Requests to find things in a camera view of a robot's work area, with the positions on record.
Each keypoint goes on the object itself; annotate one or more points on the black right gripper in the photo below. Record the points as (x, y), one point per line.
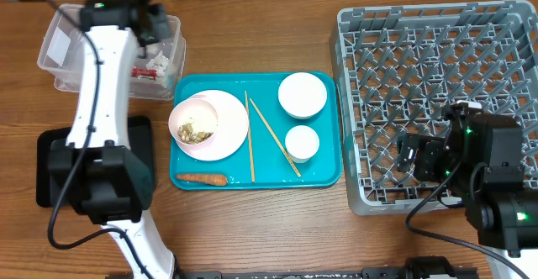
(426, 149)

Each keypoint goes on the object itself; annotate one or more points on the orange carrot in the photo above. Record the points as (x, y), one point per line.
(217, 180)

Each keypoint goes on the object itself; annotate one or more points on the crumpled foil ball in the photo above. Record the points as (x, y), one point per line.
(158, 75)

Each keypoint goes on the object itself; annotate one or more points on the small white upturned cup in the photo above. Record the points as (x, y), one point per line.
(301, 143)

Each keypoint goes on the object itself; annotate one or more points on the black rectangular tray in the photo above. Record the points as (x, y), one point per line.
(47, 191)

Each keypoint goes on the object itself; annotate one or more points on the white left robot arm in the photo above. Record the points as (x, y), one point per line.
(98, 173)

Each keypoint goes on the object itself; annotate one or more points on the white tissue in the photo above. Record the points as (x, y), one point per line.
(158, 63)

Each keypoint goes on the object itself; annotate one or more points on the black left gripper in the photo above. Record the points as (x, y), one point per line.
(166, 23)

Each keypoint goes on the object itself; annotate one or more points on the right wooden chopstick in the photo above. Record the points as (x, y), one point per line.
(276, 139)

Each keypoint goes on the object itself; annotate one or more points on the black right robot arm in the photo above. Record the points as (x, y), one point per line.
(479, 161)

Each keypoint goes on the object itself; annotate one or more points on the teal plastic tray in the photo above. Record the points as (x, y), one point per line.
(272, 169)

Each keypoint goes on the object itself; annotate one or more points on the rice and food scraps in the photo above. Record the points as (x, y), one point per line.
(196, 131)

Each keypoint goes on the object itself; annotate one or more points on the large white upturned bowl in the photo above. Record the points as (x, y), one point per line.
(302, 95)

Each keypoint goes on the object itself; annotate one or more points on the clear plastic waste bin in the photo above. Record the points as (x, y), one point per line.
(61, 55)

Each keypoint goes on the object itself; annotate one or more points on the grey dishwasher rack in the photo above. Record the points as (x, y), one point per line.
(396, 67)

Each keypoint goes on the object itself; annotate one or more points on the red snack wrapper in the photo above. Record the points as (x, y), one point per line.
(142, 73)

